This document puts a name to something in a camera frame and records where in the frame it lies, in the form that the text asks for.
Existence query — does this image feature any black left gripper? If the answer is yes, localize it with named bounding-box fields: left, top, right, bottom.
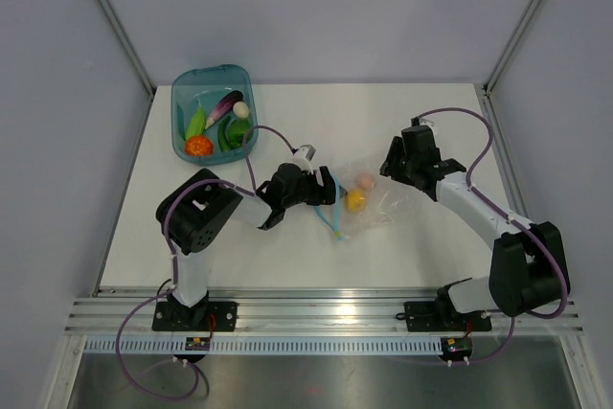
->
left=283, top=167, right=346, bottom=210

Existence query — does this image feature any yellow toy vegetable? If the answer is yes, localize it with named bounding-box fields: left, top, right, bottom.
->
left=344, top=188, right=368, bottom=214

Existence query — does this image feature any pink toy egg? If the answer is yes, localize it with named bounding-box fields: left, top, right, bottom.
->
left=355, top=172, right=376, bottom=192

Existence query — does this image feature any clear zip top bag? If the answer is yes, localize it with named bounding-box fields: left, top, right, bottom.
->
left=314, top=159, right=420, bottom=240

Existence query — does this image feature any green toy bell pepper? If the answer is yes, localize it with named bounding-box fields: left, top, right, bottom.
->
left=225, top=119, right=252, bottom=149

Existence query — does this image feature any dark green toy chili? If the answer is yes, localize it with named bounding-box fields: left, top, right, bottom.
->
left=217, top=116, right=232, bottom=152

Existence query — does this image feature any white toy garlic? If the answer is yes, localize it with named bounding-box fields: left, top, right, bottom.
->
left=233, top=101, right=250, bottom=120

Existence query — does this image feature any purple toy eggplant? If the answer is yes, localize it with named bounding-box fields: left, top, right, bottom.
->
left=205, top=90, right=243, bottom=130

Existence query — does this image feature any orange toy pumpkin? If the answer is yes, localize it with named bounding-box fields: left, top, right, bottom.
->
left=185, top=135, right=215, bottom=157

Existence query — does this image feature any light green toy vegetable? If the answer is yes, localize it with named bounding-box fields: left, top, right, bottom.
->
left=185, top=106, right=206, bottom=141

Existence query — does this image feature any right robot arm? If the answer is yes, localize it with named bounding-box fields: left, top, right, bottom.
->
left=379, top=125, right=570, bottom=330

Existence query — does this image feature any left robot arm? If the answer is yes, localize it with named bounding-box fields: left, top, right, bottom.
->
left=152, top=163, right=347, bottom=332

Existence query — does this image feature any teal plastic bin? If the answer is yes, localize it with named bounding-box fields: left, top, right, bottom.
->
left=170, top=64, right=258, bottom=167

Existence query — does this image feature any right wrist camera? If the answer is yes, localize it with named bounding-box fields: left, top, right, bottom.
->
left=411, top=117, right=438, bottom=135

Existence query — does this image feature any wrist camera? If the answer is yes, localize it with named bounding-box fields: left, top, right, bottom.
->
left=291, top=145, right=316, bottom=173
left=411, top=117, right=438, bottom=135

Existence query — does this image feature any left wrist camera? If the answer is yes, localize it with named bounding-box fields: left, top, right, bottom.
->
left=291, top=145, right=316, bottom=173

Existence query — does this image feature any aluminium mounting rail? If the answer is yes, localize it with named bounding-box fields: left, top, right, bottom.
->
left=64, top=286, right=585, bottom=333

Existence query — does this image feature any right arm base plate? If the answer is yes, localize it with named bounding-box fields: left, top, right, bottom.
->
left=395, top=301, right=492, bottom=332

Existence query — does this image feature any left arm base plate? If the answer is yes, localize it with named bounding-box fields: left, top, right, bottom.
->
left=151, top=301, right=238, bottom=332

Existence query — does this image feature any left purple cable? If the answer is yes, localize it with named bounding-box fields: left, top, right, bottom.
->
left=114, top=125, right=301, bottom=403

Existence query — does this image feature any white slotted cable duct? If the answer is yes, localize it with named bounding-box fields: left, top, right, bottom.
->
left=84, top=335, right=443, bottom=356

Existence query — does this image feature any right aluminium frame post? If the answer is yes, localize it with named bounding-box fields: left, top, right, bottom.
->
left=483, top=0, right=546, bottom=98

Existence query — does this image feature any aluminium frame post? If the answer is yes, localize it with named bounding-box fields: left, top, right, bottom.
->
left=483, top=0, right=546, bottom=98
left=71, top=0, right=157, bottom=99

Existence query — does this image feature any left aluminium frame post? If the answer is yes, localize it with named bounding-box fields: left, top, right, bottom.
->
left=71, top=0, right=157, bottom=99

